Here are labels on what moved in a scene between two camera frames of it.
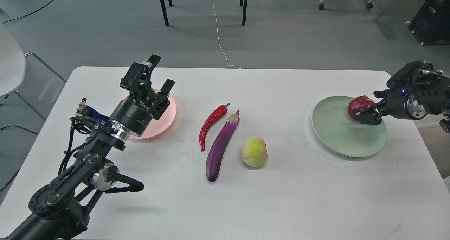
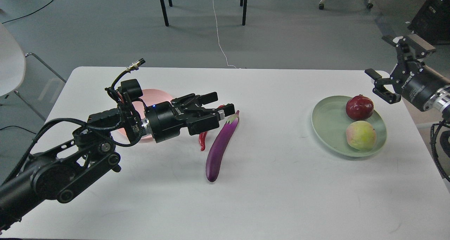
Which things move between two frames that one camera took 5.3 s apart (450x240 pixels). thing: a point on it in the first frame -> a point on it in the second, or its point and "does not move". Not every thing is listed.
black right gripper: x=399 y=104 -> x=416 y=81
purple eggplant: x=219 y=145 does not move
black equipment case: x=431 y=25 does not move
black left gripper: x=136 y=113 -> x=163 y=120
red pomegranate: x=359 y=103 does not move
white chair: x=12 y=65 does not move
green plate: x=331 y=117 does not move
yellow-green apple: x=254 y=152 -> x=361 y=135
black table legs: x=165 y=12 does not move
